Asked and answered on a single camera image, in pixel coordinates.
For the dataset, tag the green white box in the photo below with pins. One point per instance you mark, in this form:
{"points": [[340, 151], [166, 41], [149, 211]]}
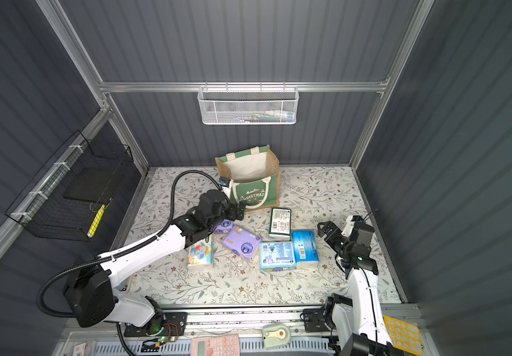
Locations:
{"points": [[280, 224]]}

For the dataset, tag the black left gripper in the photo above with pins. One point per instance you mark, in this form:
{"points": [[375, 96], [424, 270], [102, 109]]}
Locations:
{"points": [[233, 211]]}

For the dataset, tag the purple toy camera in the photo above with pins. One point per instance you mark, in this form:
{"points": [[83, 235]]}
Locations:
{"points": [[242, 243], [224, 228]]}

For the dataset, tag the green tape dispenser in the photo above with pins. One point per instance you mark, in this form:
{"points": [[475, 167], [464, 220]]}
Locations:
{"points": [[276, 335]]}

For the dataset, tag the pink calculator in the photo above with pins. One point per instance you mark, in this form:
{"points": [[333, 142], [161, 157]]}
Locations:
{"points": [[228, 345]]}

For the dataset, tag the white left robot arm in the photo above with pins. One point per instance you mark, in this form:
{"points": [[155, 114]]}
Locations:
{"points": [[91, 292]]}

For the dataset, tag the white wire wall basket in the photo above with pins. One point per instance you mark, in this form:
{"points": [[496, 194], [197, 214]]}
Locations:
{"points": [[248, 107]]}

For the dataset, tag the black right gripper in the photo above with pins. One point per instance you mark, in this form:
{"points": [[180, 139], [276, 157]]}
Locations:
{"points": [[338, 239]]}

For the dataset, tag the yellow calculator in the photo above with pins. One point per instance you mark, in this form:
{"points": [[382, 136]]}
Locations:
{"points": [[404, 336]]}

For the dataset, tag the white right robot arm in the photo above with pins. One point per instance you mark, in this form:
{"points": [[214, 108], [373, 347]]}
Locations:
{"points": [[358, 319]]}

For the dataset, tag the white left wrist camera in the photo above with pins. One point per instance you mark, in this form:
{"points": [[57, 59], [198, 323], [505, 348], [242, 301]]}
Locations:
{"points": [[225, 184]]}

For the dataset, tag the floral table mat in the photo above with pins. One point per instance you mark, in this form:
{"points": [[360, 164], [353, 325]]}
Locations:
{"points": [[314, 194]]}

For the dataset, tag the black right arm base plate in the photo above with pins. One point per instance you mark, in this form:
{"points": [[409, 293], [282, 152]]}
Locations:
{"points": [[314, 320]]}

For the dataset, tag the purple toy camera rear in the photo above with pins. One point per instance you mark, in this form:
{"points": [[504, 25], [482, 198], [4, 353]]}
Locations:
{"points": [[224, 228]]}

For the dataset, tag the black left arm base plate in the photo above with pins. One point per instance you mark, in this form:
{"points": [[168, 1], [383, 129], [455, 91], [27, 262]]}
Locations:
{"points": [[170, 325]]}

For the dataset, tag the light blue tissue pack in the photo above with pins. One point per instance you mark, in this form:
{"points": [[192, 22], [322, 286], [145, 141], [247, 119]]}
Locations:
{"points": [[277, 256]]}

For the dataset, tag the cartoon printed tissue pack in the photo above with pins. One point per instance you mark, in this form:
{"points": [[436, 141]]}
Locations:
{"points": [[200, 255]]}

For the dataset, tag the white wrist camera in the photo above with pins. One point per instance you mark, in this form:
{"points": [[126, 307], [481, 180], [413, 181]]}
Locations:
{"points": [[350, 224], [225, 184]]}

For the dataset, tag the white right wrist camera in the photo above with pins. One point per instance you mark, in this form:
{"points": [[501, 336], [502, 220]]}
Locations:
{"points": [[350, 224]]}

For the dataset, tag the black wire wall basket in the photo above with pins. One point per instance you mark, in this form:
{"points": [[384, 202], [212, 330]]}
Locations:
{"points": [[69, 201]]}

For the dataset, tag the purple toy camera front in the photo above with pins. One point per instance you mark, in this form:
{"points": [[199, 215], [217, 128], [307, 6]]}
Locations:
{"points": [[242, 243]]}

